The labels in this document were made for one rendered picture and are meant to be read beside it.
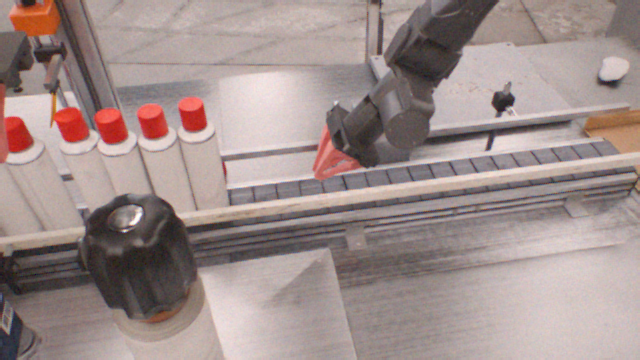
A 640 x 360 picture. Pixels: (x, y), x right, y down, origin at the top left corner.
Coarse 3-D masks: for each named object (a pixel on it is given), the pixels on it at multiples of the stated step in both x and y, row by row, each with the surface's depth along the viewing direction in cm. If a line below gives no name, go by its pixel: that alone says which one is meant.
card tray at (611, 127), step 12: (588, 120) 100; (600, 120) 101; (612, 120) 101; (624, 120) 102; (636, 120) 103; (588, 132) 101; (600, 132) 101; (612, 132) 101; (624, 132) 101; (636, 132) 101; (624, 144) 98; (636, 144) 98; (636, 168) 94
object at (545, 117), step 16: (544, 112) 85; (560, 112) 85; (576, 112) 85; (592, 112) 85; (608, 112) 86; (624, 112) 87; (432, 128) 82; (448, 128) 82; (464, 128) 82; (480, 128) 83; (496, 128) 84; (288, 144) 79; (304, 144) 79; (224, 160) 78; (64, 176) 74
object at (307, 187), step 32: (480, 160) 88; (512, 160) 88; (544, 160) 88; (256, 192) 83; (288, 192) 83; (320, 192) 83; (448, 192) 83; (480, 192) 83; (224, 224) 78; (0, 256) 73
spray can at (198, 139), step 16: (192, 112) 65; (192, 128) 67; (208, 128) 68; (192, 144) 67; (208, 144) 68; (192, 160) 70; (208, 160) 70; (192, 176) 72; (208, 176) 72; (208, 192) 74; (224, 192) 76; (208, 208) 76
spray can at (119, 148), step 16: (112, 112) 64; (112, 128) 64; (112, 144) 65; (128, 144) 66; (112, 160) 66; (128, 160) 67; (112, 176) 68; (128, 176) 68; (144, 176) 70; (128, 192) 70; (144, 192) 72
